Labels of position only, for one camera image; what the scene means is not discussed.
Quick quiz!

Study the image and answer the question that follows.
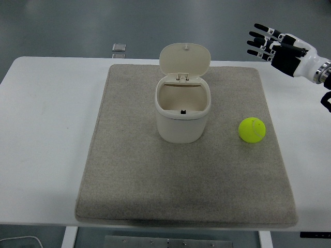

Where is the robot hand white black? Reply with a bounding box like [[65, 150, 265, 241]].
[[246, 23, 327, 79]]

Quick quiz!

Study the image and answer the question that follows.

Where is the yellow-green tennis ball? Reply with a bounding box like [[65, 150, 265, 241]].
[[238, 117, 267, 143]]

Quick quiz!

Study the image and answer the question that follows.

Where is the cream plastic bin with lid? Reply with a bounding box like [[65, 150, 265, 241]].
[[154, 42, 212, 144]]

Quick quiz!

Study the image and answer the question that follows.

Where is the black table control panel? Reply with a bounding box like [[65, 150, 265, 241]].
[[299, 231, 331, 238]]

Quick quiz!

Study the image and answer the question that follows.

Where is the white table leg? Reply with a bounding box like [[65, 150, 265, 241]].
[[61, 226, 78, 248], [258, 229, 272, 248]]

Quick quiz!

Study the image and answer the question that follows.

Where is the beige-grey fabric mat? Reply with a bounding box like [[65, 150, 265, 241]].
[[74, 64, 298, 228]]

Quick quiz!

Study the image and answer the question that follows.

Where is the grey metal plate with screws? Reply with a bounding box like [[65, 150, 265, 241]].
[[103, 235, 233, 248]]

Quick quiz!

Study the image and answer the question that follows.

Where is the white cable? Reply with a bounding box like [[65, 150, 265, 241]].
[[0, 235, 43, 248]]

